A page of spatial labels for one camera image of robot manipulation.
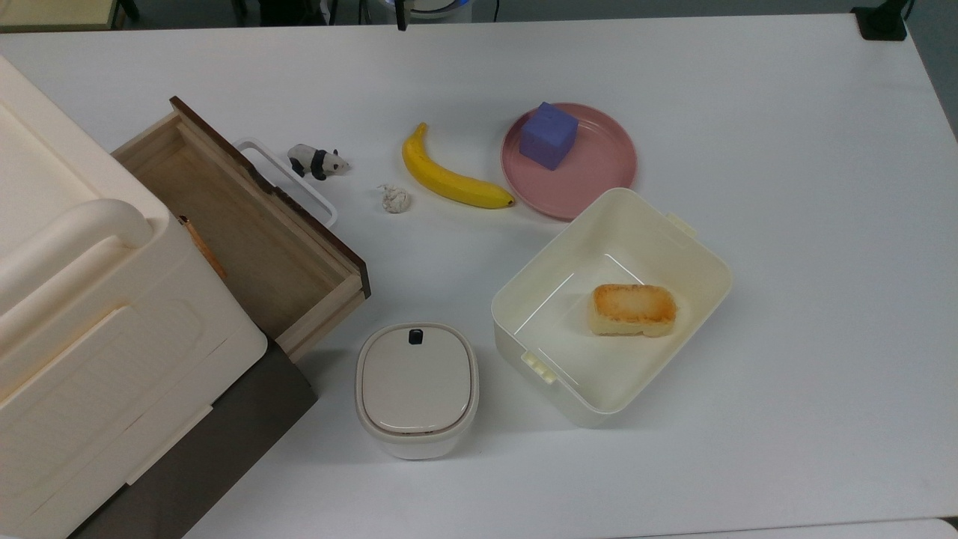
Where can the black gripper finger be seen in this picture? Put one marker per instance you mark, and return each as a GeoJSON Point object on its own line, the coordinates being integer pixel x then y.
{"type": "Point", "coordinates": [402, 15]}

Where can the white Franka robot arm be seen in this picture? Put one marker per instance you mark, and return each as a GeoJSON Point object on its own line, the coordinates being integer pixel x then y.
{"type": "Point", "coordinates": [434, 6]}

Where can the open cream plastic container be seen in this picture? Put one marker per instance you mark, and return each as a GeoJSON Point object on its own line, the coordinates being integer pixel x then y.
{"type": "Point", "coordinates": [554, 344]}

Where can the dark wood drawer cabinet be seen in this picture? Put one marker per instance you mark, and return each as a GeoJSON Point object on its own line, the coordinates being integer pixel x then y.
{"type": "Point", "coordinates": [247, 419]}

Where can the panda toy figure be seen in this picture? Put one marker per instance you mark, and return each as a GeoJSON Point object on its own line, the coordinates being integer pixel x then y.
{"type": "Point", "coordinates": [318, 161]}

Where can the yellow banana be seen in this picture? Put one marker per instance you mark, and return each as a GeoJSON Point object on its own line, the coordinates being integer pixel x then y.
{"type": "Point", "coordinates": [441, 180]}

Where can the crumpled white paper ball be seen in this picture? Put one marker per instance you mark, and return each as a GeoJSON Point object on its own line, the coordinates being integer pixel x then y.
{"type": "Point", "coordinates": [395, 200]}

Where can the purple cube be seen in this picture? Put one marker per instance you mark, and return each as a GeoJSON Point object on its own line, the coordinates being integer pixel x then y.
{"type": "Point", "coordinates": [550, 138]}

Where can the pink plate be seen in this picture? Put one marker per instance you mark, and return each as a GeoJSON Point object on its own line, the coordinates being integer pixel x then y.
{"type": "Point", "coordinates": [599, 172]}

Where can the light wood desk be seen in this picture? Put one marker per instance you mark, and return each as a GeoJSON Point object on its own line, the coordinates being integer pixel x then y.
{"type": "Point", "coordinates": [52, 13]}

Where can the small cream lidded bin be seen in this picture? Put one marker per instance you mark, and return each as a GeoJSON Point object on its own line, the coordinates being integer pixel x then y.
{"type": "Point", "coordinates": [415, 382]}

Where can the toasted bread piece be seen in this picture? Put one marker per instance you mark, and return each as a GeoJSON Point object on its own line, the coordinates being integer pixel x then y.
{"type": "Point", "coordinates": [632, 308]}

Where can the cream plastic storage box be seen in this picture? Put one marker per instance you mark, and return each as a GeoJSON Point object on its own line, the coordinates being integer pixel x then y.
{"type": "Point", "coordinates": [90, 337]}

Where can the black clamp stand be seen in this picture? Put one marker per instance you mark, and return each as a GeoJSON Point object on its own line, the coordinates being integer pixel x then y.
{"type": "Point", "coordinates": [883, 22]}

